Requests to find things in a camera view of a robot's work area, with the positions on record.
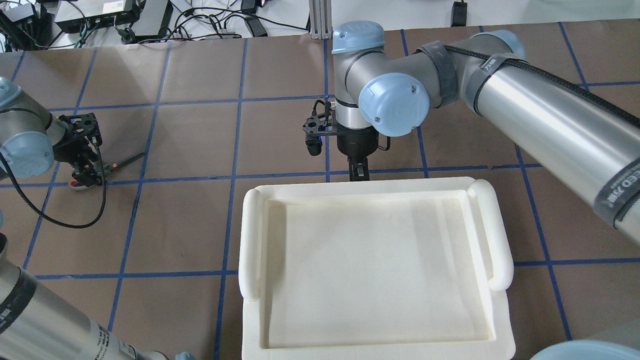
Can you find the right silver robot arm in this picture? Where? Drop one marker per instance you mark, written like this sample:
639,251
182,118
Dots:
589,144

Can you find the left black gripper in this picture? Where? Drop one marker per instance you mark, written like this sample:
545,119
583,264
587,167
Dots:
71,150

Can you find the grey orange scissors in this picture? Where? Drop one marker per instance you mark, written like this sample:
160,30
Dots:
120,165

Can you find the aluminium frame post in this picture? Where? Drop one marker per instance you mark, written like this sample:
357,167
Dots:
320,19

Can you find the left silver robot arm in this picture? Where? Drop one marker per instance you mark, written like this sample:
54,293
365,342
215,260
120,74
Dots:
36,323

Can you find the white plastic tray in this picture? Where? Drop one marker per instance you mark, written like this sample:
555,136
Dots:
411,269

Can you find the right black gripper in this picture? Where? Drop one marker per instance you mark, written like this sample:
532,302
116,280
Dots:
356,143

